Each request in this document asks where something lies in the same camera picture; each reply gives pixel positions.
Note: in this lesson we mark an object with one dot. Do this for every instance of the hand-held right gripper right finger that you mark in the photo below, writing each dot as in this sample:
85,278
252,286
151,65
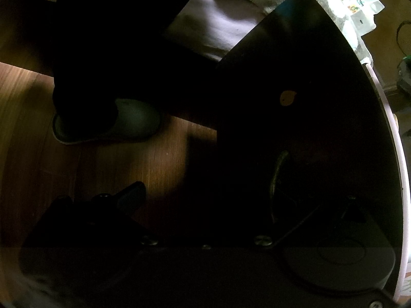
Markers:
278,179

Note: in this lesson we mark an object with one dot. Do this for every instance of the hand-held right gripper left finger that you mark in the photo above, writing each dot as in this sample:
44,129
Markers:
129,196

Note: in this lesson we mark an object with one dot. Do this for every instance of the dark wooden nightstand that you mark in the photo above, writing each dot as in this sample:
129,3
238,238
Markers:
308,70

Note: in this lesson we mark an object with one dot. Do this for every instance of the grey slipper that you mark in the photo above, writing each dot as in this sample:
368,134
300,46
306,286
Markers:
128,122

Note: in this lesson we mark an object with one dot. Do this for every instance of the pale pink plastic bin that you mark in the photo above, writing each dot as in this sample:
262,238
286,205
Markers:
396,154

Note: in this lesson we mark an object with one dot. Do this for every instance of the person's dark trouser leg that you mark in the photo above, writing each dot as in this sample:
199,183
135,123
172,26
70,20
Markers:
122,38

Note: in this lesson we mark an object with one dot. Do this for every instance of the lavender bed sheet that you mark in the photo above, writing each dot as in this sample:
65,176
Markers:
218,22

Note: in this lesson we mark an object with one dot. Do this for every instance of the white printed plastic packet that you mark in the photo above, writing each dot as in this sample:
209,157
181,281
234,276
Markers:
356,6

